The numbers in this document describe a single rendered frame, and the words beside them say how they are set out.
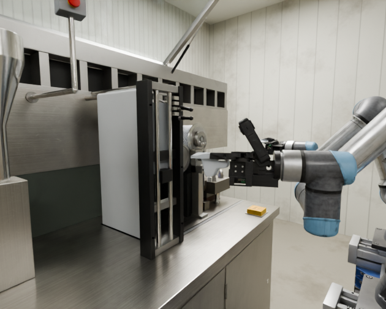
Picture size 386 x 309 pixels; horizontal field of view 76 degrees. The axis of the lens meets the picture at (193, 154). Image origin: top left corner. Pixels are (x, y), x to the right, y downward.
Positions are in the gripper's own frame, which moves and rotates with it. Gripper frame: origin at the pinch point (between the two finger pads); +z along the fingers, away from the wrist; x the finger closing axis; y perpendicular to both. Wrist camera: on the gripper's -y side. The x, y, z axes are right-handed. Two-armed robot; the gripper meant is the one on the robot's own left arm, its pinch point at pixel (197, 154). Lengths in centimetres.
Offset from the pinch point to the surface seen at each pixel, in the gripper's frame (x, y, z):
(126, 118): 17.3, -12.7, 30.5
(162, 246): 14.0, 30.0, 14.0
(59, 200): 20, 19, 60
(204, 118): 110, -28, 21
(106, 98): 21, -21, 41
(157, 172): 9.9, 5.7, 14.9
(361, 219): 265, 66, -137
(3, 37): -19, -25, 42
